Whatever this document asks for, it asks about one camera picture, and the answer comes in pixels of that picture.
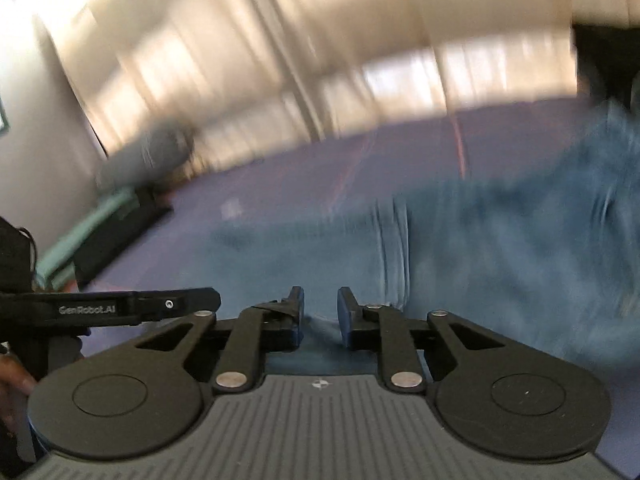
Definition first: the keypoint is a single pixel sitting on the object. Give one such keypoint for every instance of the person's left hand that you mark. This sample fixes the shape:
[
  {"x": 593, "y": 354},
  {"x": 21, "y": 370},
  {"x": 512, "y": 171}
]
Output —
[{"x": 15, "y": 380}]

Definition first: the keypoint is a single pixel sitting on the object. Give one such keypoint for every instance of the flat black object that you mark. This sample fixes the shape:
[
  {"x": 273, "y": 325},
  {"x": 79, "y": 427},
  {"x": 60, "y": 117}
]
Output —
[{"x": 120, "y": 230}]

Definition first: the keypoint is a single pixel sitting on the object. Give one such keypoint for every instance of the grey bolster pillow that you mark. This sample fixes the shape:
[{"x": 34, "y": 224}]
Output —
[{"x": 147, "y": 152}]

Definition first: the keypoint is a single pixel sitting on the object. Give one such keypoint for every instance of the cream sheer curtain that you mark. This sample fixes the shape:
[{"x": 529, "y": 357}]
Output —
[{"x": 300, "y": 35}]

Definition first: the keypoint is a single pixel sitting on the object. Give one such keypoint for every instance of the green cloth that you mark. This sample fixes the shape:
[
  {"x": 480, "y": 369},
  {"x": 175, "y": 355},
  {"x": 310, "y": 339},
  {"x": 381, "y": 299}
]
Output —
[{"x": 65, "y": 250}]

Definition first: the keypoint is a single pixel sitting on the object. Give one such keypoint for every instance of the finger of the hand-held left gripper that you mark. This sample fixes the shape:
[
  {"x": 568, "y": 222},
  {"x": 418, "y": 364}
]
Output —
[{"x": 175, "y": 302}]

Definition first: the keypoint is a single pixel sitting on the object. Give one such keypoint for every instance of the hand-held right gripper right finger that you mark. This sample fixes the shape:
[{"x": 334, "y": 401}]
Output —
[{"x": 345, "y": 310}]

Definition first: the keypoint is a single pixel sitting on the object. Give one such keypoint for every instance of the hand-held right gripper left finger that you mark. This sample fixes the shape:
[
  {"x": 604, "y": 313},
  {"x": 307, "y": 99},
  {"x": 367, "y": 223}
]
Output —
[{"x": 298, "y": 305}]

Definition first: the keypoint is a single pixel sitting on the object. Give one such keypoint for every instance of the folded black garment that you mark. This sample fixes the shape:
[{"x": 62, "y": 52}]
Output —
[{"x": 607, "y": 60}]

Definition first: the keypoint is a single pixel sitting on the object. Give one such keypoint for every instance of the light blue denim pants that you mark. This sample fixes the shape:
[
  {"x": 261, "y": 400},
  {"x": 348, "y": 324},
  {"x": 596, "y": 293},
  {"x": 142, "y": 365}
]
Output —
[{"x": 500, "y": 240}]

